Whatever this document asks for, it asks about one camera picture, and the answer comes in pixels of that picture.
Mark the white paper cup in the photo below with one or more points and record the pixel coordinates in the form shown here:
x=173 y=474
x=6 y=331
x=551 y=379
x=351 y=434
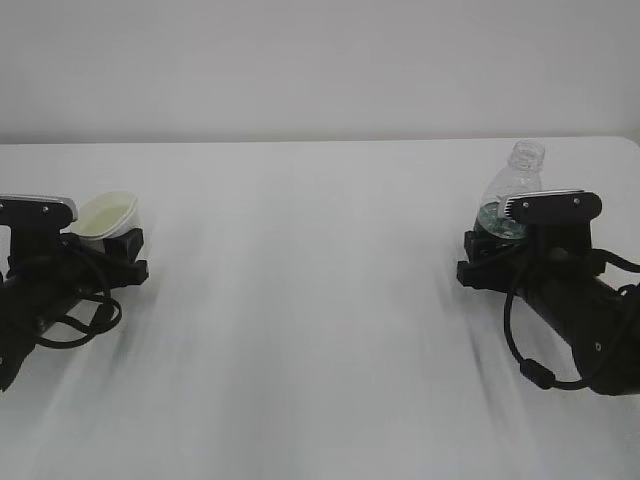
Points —
x=106 y=217

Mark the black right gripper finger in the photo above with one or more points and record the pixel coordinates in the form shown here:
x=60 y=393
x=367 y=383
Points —
x=481 y=246

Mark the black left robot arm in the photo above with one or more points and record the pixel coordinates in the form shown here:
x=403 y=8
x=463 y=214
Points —
x=58 y=292

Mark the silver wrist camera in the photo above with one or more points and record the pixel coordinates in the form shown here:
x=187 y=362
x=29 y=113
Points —
x=35 y=223
x=554 y=218

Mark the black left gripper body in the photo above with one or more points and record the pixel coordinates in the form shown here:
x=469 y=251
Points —
x=87 y=270

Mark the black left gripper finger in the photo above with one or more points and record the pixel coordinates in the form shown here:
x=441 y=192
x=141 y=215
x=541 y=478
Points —
x=125 y=247

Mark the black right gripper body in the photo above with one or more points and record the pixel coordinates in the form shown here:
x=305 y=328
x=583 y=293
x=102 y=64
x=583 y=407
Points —
x=557 y=274

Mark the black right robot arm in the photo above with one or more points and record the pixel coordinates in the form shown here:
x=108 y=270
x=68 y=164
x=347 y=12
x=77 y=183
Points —
x=603 y=335

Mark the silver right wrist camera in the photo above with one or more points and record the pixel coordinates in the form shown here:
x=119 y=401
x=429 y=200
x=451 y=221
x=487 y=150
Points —
x=554 y=218

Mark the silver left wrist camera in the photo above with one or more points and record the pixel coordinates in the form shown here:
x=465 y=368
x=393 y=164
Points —
x=35 y=223

